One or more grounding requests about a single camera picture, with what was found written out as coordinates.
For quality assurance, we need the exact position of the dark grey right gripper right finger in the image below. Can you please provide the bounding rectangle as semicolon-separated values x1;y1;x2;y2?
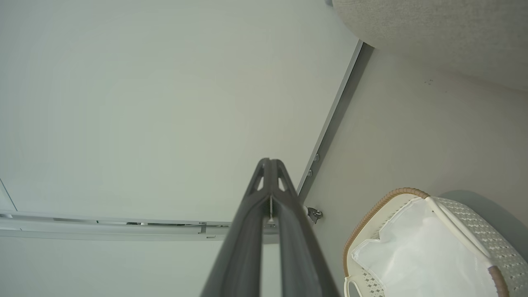
271;159;341;297

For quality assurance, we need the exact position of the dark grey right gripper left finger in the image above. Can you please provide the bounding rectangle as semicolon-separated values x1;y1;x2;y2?
200;158;271;297

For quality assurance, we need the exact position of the white basket liner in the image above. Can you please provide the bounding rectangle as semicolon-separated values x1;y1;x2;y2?
351;197;495;297

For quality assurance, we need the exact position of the white woven laundry basket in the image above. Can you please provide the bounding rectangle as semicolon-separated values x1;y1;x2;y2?
343;188;528;297

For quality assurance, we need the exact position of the grey fabric sofa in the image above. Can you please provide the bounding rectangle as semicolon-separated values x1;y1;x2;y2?
332;0;528;92

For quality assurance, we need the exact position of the grey partition base rail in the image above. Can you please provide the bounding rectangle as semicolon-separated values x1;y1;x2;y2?
296;39;375;203

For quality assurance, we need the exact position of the grey side partition frame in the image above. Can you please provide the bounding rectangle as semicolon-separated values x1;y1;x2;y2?
0;177;281;245

